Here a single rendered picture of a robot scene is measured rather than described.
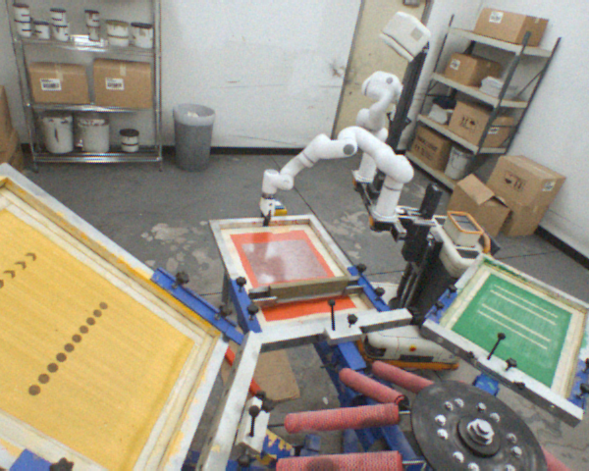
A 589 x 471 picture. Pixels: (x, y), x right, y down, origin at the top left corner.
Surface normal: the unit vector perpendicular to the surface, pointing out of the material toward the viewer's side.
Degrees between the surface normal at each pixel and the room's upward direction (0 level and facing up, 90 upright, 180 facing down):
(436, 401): 0
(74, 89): 91
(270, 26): 90
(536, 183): 88
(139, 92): 90
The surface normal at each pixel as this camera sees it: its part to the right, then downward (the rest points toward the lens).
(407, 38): 0.07, 0.55
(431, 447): 0.16, -0.83
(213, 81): 0.35, 0.55
